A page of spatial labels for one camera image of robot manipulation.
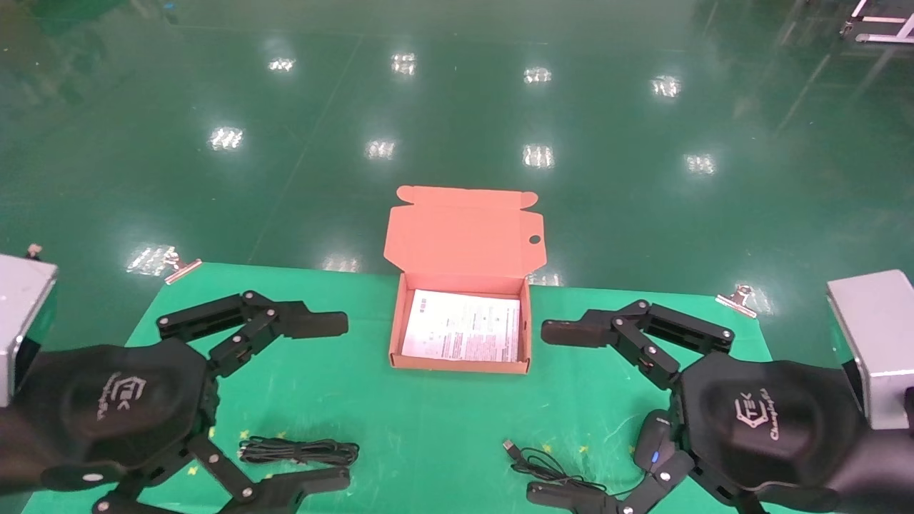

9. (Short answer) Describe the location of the green table mat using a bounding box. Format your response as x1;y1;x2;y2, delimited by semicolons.
21;262;836;514

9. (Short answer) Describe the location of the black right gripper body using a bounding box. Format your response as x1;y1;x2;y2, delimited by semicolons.
671;353;875;511

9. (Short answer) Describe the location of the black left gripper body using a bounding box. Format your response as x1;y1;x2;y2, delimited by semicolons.
0;339;219;493

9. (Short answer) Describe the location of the black wired computer mouse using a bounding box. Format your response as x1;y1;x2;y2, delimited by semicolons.
502;409;678;500

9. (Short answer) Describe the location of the grey metal rack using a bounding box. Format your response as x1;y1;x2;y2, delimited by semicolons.
840;0;914;45

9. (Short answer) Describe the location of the orange cardboard box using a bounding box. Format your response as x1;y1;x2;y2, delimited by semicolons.
383;186;547;375

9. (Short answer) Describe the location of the black data cable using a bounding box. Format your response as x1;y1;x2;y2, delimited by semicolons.
238;437;360;466

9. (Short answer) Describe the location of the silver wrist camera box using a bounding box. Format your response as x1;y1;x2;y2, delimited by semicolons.
827;270;914;430
0;254;58;408

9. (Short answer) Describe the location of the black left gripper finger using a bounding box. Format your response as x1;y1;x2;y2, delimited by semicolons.
157;291;349;379
93;437;352;514

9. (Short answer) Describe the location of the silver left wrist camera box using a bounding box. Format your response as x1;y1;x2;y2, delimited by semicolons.
0;254;58;408

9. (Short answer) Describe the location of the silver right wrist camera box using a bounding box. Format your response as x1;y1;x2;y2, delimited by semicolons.
827;270;914;430

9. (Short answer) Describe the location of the metal binder clip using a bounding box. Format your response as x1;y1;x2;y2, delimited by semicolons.
716;284;758;318
163;248;203;285

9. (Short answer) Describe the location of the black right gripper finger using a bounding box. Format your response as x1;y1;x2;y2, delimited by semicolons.
527;455;693;514
541;300;735;390

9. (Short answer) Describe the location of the white printed paper leaflet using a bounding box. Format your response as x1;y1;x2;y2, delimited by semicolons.
401;289;521;363

